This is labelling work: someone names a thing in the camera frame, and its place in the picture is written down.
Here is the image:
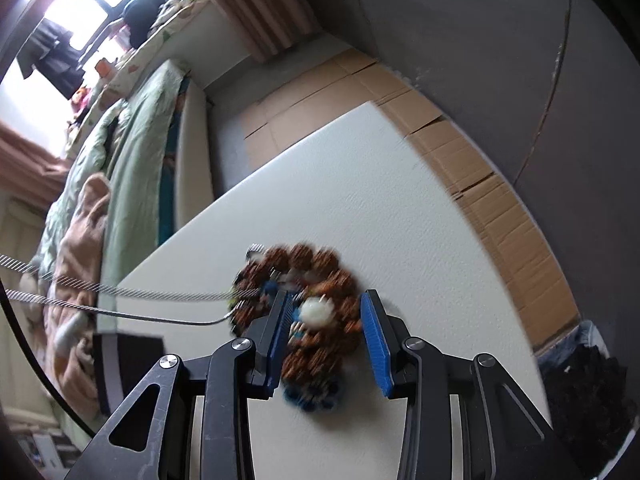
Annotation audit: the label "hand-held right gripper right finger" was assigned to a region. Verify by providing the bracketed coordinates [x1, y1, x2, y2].
[359, 289, 586, 480]

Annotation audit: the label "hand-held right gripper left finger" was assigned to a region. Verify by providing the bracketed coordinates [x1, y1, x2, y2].
[62, 290, 301, 480]

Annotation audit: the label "brown bead bracelet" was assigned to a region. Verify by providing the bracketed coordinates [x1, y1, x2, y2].
[231, 244, 363, 386]

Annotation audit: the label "silver chain necklace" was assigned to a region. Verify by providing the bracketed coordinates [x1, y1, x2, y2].
[0, 244, 266, 329]

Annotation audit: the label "black jewelry box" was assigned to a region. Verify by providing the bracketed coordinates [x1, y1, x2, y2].
[92, 332, 166, 416]

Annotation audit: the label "flattened cardboard sheets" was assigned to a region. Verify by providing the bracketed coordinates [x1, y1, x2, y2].
[240, 49, 581, 352]

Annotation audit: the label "dark cloth bag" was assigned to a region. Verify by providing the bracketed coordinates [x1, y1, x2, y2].
[540, 320, 632, 480]

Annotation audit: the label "pink fleece blanket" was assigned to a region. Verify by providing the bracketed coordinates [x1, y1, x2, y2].
[45, 174, 113, 411]

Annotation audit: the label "bed with green blanket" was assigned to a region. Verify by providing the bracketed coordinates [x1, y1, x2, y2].
[37, 60, 191, 281]

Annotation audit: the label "pink curtain by window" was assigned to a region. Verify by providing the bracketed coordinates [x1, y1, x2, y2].
[0, 120, 67, 192]

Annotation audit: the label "pink pleated curtain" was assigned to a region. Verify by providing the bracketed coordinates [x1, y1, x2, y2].
[180, 0, 351, 64]

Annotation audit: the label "dark hanging clothes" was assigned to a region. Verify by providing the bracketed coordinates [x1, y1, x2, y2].
[17, 17, 87, 102]

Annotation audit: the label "white bed frame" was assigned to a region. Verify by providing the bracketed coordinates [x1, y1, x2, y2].
[172, 79, 217, 233]

